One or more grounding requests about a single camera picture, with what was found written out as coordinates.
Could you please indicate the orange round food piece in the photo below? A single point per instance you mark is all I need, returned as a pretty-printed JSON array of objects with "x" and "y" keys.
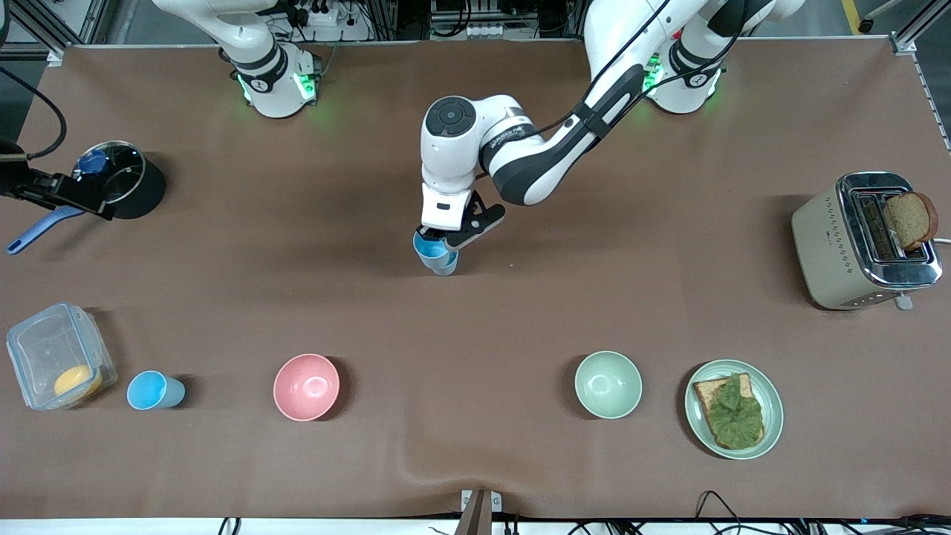
[{"x": 78, "y": 381}]

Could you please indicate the metal table bracket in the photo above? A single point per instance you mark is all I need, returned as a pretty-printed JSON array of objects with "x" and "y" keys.
[{"x": 495, "y": 504}]

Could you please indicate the beige and chrome toaster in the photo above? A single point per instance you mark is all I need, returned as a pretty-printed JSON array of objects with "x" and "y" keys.
[{"x": 825, "y": 245}]

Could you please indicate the pale green bowl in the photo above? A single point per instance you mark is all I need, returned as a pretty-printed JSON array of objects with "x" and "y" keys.
[{"x": 608, "y": 384}]

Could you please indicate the pale green plate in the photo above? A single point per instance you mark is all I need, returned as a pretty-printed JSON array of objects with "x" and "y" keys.
[{"x": 773, "y": 409}]

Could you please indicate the pink bowl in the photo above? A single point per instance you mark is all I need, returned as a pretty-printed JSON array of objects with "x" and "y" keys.
[{"x": 306, "y": 386}]

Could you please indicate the glass lid with blue knob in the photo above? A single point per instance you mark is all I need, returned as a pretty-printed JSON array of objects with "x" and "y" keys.
[{"x": 126, "y": 174}]

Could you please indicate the aluminium frame post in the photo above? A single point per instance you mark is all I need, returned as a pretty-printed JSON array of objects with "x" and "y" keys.
[
  {"x": 903, "y": 42},
  {"x": 56, "y": 54}
]

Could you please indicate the brown table mat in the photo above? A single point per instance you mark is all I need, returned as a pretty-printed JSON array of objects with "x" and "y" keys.
[{"x": 475, "y": 334}]

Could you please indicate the brown bread slice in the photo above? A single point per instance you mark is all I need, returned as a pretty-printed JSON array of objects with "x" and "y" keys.
[{"x": 704, "y": 391}]

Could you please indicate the clear plastic food container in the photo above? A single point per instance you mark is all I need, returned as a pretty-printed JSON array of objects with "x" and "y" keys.
[{"x": 44, "y": 345}]

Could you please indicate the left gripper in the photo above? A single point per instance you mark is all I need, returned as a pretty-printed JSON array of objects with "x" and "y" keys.
[{"x": 434, "y": 233}]

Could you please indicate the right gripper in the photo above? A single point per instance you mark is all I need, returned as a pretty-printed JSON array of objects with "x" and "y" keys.
[{"x": 16, "y": 180}]

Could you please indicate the green lettuce leaf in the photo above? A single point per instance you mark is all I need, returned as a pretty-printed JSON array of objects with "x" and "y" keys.
[{"x": 735, "y": 416}]

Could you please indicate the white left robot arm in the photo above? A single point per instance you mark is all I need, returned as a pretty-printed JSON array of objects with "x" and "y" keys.
[{"x": 535, "y": 163}]

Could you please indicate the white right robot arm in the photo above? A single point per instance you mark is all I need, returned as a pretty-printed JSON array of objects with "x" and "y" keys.
[{"x": 271, "y": 89}]

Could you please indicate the dark toast slice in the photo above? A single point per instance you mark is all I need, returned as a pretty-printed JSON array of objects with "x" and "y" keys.
[{"x": 912, "y": 219}]

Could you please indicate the blue plastic cup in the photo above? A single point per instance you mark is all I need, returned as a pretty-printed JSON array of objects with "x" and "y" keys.
[
  {"x": 429, "y": 249},
  {"x": 148, "y": 390},
  {"x": 449, "y": 266}
]

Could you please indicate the white power strip with plugs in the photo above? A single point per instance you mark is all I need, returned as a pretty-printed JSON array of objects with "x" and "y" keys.
[{"x": 323, "y": 16}]

